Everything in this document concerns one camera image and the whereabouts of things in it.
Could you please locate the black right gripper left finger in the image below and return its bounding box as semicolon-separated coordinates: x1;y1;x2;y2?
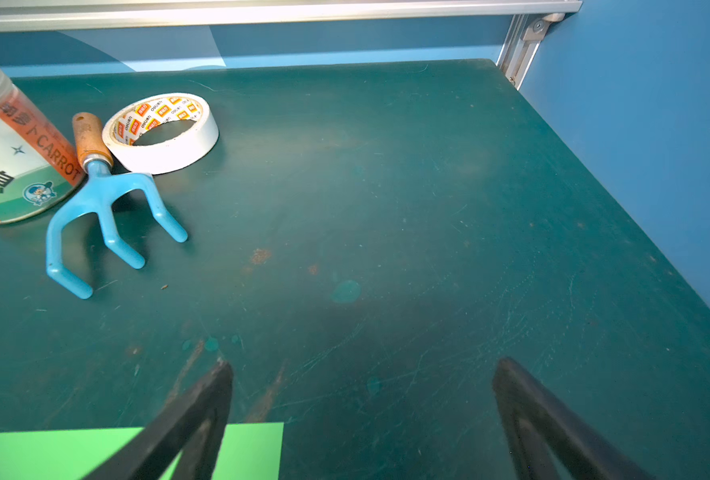
86;361;234;479

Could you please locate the blue garden hand rake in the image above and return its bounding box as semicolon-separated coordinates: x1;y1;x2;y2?
45;112;188;299

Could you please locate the carrot snack jar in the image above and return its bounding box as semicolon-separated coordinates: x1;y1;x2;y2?
0;69;86;225

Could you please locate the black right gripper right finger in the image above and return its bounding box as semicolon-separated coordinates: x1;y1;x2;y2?
492;357;652;479

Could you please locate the green square paper sheet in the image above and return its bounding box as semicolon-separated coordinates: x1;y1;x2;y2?
0;423;284;480

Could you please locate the aluminium back frame rail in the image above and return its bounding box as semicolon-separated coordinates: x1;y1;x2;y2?
0;0;582;33

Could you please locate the white tape roll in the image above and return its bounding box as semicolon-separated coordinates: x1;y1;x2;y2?
102;92;219;175

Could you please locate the aluminium right corner post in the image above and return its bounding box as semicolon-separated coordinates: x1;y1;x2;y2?
496;13;566;90

